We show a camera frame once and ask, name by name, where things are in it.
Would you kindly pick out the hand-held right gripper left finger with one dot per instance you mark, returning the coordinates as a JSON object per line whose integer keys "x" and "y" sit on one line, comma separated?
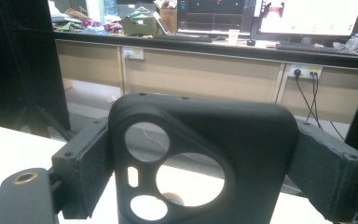
{"x": 84, "y": 168}

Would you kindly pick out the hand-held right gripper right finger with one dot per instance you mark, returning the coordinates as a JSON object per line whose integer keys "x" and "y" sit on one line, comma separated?
{"x": 329, "y": 174}

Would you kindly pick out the black phone case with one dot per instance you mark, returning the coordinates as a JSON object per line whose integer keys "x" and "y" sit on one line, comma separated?
{"x": 245, "y": 140}

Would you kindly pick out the black tripod stand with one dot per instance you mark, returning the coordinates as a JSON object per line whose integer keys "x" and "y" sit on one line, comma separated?
{"x": 59, "y": 127}

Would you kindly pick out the white scrap on floor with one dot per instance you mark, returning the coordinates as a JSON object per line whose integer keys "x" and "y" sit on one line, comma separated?
{"x": 112, "y": 99}

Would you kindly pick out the white power socket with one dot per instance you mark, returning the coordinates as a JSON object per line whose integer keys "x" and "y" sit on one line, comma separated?
{"x": 306, "y": 71}
{"x": 134, "y": 53}

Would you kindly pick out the black keyboard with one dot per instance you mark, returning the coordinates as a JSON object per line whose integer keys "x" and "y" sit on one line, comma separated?
{"x": 317, "y": 49}

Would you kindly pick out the pile of colourful clutter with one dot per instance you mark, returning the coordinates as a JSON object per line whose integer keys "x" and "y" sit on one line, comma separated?
{"x": 84, "y": 23}

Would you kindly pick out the long beige wooden desk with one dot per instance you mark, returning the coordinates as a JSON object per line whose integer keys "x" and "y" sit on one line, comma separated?
{"x": 199, "y": 74}

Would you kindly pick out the green cardboard box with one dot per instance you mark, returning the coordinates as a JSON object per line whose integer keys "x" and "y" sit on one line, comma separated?
{"x": 138, "y": 26}

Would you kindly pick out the bright screen monitor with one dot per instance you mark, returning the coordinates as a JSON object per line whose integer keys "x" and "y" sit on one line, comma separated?
{"x": 307, "y": 15}

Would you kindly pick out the white paper cup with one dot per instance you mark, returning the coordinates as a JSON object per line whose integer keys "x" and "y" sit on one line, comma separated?
{"x": 233, "y": 36}

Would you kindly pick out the brown cardboard box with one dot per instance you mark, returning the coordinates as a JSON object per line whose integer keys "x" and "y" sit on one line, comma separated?
{"x": 168, "y": 18}

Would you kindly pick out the dark screen monitor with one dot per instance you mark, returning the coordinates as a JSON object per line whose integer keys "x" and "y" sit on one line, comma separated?
{"x": 214, "y": 15}

